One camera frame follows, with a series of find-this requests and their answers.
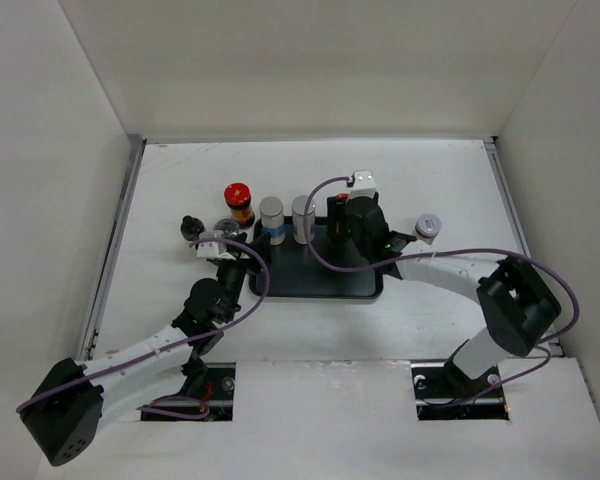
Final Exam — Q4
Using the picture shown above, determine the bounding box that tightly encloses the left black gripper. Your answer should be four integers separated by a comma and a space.
215, 231, 269, 323

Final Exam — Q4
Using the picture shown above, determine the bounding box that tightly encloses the orange sauce jar red lid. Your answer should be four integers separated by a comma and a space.
327, 193, 350, 243

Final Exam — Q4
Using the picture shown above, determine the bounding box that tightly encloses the small jar pink label lid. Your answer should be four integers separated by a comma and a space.
414, 213, 442, 245

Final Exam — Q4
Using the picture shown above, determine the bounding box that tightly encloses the peppercorn bottle blue label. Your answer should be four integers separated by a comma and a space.
259, 196, 286, 246

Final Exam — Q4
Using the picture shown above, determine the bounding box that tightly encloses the peppercorn bottle silver cap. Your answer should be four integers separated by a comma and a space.
292, 195, 315, 245

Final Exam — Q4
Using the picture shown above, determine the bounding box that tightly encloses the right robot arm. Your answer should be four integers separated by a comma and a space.
327, 194, 562, 396

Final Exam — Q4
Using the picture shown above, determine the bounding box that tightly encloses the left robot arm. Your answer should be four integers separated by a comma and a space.
16, 231, 271, 467

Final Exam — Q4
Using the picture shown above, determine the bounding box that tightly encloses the pepper grinder clear cap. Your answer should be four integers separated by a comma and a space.
213, 218, 240, 239

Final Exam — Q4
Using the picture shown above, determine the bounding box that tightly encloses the grinder bottle black knob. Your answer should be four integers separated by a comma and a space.
180, 215, 206, 242

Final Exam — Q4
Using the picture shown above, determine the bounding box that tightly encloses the black rectangular tray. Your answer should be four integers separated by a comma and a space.
267, 216, 384, 300

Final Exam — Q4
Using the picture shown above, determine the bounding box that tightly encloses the dark sauce jar red lid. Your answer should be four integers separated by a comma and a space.
224, 182, 255, 229

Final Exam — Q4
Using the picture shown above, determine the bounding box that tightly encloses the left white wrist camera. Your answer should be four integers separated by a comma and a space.
196, 230, 235, 260

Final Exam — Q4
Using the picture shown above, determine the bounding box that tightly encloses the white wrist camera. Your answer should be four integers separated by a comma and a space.
196, 230, 235, 260
347, 170, 377, 201

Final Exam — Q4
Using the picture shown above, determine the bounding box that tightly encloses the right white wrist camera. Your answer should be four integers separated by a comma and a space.
347, 170, 377, 201

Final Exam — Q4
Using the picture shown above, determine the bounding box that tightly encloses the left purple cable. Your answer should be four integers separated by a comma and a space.
15, 238, 272, 419

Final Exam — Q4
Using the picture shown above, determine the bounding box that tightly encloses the purple cable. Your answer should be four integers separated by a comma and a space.
15, 238, 272, 419
307, 174, 581, 409

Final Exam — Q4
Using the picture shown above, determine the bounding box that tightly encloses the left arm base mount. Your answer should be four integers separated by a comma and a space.
140, 363, 237, 422

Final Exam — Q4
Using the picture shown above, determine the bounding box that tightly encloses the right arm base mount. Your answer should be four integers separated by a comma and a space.
411, 362, 509, 421

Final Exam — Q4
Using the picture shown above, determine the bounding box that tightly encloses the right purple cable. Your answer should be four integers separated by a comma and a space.
307, 174, 581, 409

